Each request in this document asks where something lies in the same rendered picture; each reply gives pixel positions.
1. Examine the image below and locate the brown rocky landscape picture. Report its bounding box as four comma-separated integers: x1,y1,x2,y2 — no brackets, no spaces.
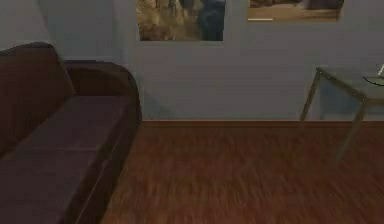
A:
135,0,226,42

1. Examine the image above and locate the dark brown sofa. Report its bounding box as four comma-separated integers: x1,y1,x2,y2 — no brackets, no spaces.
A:
0,41,144,224

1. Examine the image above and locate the olive metal glass table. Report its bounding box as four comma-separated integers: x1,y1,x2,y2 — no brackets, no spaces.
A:
298,64,384,163

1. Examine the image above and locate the dark round dish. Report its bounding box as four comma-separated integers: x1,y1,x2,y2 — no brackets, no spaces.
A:
362,75,384,87

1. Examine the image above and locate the tan landscape wall picture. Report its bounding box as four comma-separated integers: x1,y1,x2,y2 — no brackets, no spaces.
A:
246,0,345,23

